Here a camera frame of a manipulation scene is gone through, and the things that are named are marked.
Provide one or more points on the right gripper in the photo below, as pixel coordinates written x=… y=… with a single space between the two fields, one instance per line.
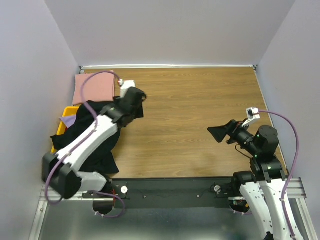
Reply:
x=232 y=128

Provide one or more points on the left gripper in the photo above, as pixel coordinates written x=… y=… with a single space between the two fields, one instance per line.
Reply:
x=138 y=112

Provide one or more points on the black t-shirt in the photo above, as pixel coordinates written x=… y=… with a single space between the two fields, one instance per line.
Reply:
x=102 y=159

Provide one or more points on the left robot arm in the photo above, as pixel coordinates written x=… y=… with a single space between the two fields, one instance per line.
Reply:
x=61 y=171

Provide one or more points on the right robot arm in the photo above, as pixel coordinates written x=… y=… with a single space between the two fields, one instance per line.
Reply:
x=264 y=186

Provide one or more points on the pink folded t-shirt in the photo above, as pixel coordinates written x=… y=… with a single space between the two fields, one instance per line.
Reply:
x=100 y=88

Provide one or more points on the yellow plastic bin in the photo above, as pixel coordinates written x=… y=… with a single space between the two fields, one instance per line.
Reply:
x=62 y=125

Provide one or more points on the lavender t-shirt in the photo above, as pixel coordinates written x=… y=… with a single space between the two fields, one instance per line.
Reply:
x=68 y=121

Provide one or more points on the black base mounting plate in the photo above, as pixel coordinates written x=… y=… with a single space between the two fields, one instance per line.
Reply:
x=168 y=193

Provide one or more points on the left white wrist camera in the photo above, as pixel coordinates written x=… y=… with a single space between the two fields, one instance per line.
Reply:
x=125 y=85

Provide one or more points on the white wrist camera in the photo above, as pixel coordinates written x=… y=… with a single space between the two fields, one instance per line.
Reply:
x=253 y=115
x=125 y=85

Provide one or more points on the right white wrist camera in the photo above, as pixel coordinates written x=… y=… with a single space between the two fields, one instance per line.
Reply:
x=253 y=115

